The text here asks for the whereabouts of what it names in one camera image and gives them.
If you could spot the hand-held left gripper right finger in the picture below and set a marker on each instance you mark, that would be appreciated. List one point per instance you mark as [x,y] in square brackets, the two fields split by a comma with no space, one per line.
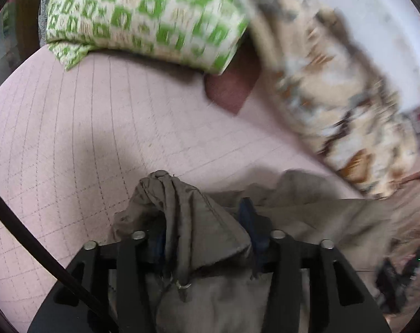
[286,267]

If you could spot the green patterned pillow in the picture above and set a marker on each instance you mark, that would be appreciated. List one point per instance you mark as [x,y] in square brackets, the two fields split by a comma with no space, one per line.
[144,14]

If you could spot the maroon cloth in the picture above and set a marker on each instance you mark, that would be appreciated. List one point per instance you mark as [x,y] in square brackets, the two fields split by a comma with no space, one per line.
[230,88]

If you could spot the leaf print blanket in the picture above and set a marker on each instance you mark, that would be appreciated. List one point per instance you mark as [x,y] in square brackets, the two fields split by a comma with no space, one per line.
[334,86]

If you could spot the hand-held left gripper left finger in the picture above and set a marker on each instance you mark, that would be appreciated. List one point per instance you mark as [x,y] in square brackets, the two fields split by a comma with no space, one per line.
[130,270]

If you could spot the olive quilted hooded jacket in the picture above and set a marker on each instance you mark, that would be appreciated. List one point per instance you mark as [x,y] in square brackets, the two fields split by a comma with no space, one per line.
[210,225]

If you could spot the pink quilted sofa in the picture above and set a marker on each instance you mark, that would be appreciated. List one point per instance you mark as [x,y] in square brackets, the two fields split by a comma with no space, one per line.
[92,138]

